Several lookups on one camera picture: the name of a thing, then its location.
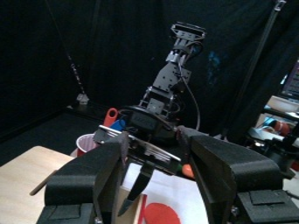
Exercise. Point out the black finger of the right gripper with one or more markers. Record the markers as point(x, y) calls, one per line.
point(137, 186)

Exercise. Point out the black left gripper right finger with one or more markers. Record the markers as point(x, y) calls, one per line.
point(229, 169)

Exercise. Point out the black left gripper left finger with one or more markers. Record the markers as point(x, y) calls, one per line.
point(82, 175)

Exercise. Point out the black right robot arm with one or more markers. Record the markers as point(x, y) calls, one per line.
point(167, 78)

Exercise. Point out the white mat with red circle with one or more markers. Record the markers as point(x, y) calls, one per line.
point(175, 195)

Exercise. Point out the red plastic cup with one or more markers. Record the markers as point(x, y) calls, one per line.
point(85, 145)

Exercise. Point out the small orange toy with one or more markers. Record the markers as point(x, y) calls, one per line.
point(188, 171)

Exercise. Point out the blue plastic utensil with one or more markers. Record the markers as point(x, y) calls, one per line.
point(117, 124)

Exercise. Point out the red round object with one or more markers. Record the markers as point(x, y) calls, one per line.
point(280, 127)

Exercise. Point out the thin striped pole, white foot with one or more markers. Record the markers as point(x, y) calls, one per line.
point(76, 75)

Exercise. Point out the computer monitor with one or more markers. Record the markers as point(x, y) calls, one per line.
point(291, 83)

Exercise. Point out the black frame pole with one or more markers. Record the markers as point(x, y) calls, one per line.
point(255, 58)

